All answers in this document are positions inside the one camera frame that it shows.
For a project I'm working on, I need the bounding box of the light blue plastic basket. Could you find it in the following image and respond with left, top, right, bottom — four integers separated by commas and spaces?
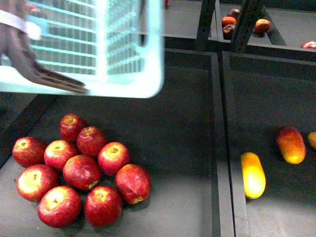
0, 0, 164, 98

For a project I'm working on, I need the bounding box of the red apple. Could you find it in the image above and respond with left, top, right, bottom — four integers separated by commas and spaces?
115, 164, 151, 204
63, 155, 101, 191
97, 142, 130, 176
38, 186, 82, 228
44, 140, 79, 172
59, 114, 88, 141
76, 126, 108, 158
84, 186, 123, 227
12, 137, 47, 168
16, 164, 59, 202

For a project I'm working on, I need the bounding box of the red yellow mango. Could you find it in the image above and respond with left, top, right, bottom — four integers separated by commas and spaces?
276, 126, 306, 164

